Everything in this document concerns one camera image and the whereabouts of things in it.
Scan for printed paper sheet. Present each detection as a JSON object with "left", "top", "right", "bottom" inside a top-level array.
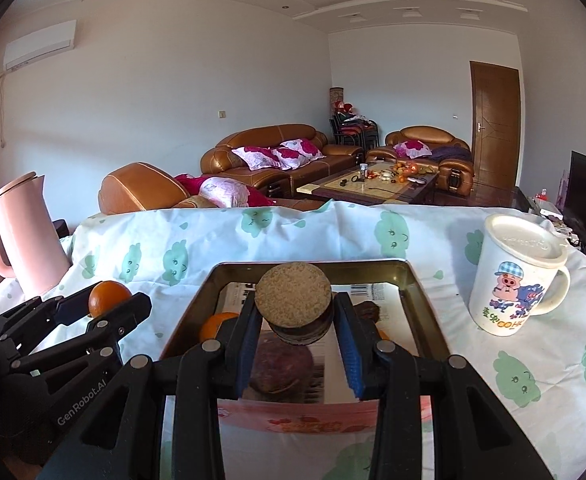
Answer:
[{"left": 215, "top": 282, "right": 411, "bottom": 406}]

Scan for brown wooden door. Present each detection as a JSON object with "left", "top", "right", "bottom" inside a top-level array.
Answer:
[{"left": 469, "top": 61, "right": 520, "bottom": 190}]

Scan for brown leather armchair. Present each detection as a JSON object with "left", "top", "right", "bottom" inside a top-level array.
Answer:
[{"left": 98, "top": 162, "right": 324, "bottom": 216}]

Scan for orange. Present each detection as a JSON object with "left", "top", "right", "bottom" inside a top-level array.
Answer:
[
  {"left": 88, "top": 281, "right": 131, "bottom": 319},
  {"left": 199, "top": 312, "right": 241, "bottom": 345}
]

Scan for layered round cake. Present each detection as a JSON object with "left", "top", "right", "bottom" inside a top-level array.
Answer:
[{"left": 254, "top": 261, "right": 333, "bottom": 347}]

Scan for large purple passion fruit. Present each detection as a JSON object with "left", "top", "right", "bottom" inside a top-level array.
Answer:
[{"left": 249, "top": 342, "right": 316, "bottom": 401}]

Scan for white conduit pipe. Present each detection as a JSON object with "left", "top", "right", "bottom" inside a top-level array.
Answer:
[{"left": 0, "top": 71, "right": 10, "bottom": 148}]

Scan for stacked dark chairs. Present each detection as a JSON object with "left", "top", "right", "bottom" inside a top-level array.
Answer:
[{"left": 329, "top": 112, "right": 379, "bottom": 151}]

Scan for white green printed tablecloth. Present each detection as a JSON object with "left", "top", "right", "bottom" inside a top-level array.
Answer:
[{"left": 0, "top": 199, "right": 586, "bottom": 480}]

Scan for white air conditioner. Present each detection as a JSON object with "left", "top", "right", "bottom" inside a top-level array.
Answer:
[{"left": 3, "top": 20, "right": 77, "bottom": 71}]

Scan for wooden coffee table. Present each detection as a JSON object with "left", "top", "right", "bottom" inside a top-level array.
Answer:
[{"left": 297, "top": 161, "right": 440, "bottom": 206}]

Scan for pink electric kettle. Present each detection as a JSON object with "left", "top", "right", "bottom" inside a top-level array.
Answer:
[{"left": 0, "top": 172, "right": 71, "bottom": 297}]

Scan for brown leather three-seat sofa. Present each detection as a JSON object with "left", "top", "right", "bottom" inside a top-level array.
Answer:
[{"left": 200, "top": 123, "right": 369, "bottom": 198}]

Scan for small dark passion fruit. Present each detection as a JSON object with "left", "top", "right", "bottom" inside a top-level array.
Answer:
[{"left": 351, "top": 301, "right": 385, "bottom": 333}]

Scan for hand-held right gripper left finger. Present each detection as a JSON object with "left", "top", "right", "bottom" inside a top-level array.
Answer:
[{"left": 38, "top": 305, "right": 264, "bottom": 480}]

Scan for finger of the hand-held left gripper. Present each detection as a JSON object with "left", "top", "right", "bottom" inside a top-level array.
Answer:
[
  {"left": 10, "top": 292, "right": 153, "bottom": 396},
  {"left": 0, "top": 296, "right": 94, "bottom": 356}
]

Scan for purple blanket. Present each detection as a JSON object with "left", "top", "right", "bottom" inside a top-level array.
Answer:
[{"left": 428, "top": 145, "right": 474, "bottom": 163}]

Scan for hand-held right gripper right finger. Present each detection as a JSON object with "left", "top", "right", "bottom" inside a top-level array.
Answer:
[{"left": 333, "top": 292, "right": 556, "bottom": 480}]

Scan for white magenta floral pillow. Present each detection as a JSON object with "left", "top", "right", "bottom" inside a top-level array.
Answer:
[
  {"left": 231, "top": 146, "right": 286, "bottom": 171},
  {"left": 394, "top": 140, "right": 431, "bottom": 158},
  {"left": 271, "top": 138, "right": 324, "bottom": 171}
]

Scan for white cartoon mug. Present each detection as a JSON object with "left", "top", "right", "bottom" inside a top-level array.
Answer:
[{"left": 468, "top": 213, "right": 571, "bottom": 337}]

